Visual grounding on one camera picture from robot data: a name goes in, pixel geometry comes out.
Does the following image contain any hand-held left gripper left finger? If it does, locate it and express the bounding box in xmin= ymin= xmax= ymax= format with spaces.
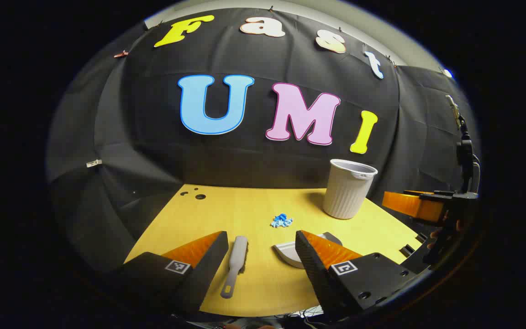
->
xmin=110 ymin=231 xmax=230 ymax=317

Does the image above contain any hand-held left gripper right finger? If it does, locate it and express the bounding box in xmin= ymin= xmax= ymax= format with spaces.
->
xmin=295 ymin=230 xmax=418 ymax=321

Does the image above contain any grey dustpan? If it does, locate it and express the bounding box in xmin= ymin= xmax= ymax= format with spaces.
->
xmin=273 ymin=232 xmax=343 ymax=269

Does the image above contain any small grey broom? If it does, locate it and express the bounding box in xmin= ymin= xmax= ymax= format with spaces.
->
xmin=220 ymin=236 xmax=249 ymax=299

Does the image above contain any white ribbed garbage bin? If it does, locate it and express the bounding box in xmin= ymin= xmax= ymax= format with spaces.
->
xmin=322 ymin=159 xmax=379 ymax=220

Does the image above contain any wooden desktop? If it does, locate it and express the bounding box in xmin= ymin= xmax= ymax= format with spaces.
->
xmin=124 ymin=184 xmax=423 ymax=318

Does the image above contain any black backdrop cloth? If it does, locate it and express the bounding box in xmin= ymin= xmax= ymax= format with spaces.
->
xmin=46 ymin=7 xmax=480 ymax=275

